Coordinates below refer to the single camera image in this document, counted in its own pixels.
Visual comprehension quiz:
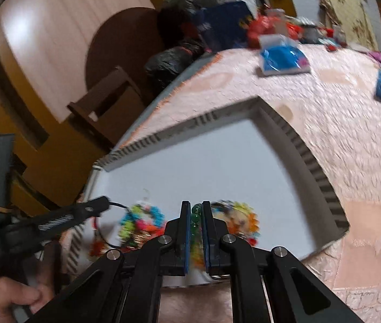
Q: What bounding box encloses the floral beige cloth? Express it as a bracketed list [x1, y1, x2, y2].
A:
[319, 0, 380, 52]

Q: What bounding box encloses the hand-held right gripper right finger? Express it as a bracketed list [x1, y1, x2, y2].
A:
[202, 201, 362, 323]

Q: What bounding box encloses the round brown tabletop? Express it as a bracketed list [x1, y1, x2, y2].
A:
[86, 7, 168, 109]

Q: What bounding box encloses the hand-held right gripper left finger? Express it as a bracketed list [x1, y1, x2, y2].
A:
[26, 201, 191, 323]

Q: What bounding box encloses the red plastic bag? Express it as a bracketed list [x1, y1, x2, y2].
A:
[247, 14, 302, 50]

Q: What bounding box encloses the brown wooden chair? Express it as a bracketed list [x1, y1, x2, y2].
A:
[67, 65, 148, 153]

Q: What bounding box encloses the person's left hand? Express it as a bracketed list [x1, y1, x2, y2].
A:
[0, 242, 60, 323]

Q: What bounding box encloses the colourful flower bead bracelet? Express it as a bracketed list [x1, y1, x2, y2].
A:
[93, 200, 168, 253]

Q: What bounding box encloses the wooden wardrobe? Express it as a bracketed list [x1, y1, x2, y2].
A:
[0, 0, 165, 216]

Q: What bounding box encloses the white cardboard box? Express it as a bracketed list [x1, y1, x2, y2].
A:
[61, 97, 350, 288]

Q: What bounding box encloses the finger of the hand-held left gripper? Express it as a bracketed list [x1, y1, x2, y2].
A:
[26, 196, 111, 243]

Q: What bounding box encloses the dark blue bag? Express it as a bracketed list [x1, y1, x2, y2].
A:
[198, 0, 255, 53]

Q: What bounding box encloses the colourful beaded necklace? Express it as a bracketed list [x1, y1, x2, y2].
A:
[190, 200, 261, 273]

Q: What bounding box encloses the pink bedspread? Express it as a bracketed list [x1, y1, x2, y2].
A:
[113, 45, 381, 323]

